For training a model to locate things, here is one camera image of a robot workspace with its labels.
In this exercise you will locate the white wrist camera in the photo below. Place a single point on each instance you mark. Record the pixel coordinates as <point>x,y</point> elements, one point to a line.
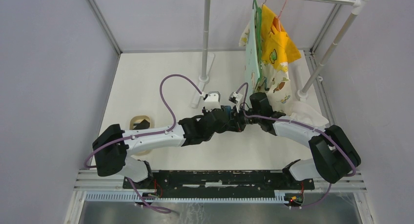
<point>236,98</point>
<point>212,101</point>

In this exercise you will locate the mint cartoon print cloth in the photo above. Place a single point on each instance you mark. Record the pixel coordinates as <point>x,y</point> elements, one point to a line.
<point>249,41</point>

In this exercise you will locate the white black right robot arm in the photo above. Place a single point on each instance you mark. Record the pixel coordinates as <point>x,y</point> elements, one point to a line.
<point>333,155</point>

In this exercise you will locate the beige oval card tray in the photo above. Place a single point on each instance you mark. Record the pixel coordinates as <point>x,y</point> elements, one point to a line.
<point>140,117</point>

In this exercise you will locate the white slotted cable duct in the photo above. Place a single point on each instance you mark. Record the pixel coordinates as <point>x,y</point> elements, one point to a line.
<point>112,196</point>

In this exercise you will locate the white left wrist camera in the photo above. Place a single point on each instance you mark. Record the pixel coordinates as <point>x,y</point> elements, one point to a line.
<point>212,101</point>

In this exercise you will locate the silver white clothes rack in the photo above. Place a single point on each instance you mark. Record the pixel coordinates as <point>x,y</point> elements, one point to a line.
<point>302,91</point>

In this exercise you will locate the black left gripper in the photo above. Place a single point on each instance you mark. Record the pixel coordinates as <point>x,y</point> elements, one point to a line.
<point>204,112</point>

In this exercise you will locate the green clothes hanger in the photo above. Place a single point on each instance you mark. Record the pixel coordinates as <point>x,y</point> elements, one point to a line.
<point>257,26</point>

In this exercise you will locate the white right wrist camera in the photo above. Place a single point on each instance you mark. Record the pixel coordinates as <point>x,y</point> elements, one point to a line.
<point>236,98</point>

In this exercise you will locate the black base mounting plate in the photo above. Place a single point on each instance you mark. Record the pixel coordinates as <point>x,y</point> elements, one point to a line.
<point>220,184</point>

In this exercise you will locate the yellow child shirt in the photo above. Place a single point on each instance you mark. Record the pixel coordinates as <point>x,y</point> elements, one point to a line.
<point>278,50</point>

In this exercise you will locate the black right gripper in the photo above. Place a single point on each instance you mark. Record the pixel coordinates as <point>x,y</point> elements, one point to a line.
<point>235,124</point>

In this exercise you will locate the white cartoon print garment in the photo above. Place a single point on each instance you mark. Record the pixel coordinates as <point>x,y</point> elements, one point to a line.
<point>277,86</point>

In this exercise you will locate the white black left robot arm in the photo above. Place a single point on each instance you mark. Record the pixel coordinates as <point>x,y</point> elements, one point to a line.
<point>114,147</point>

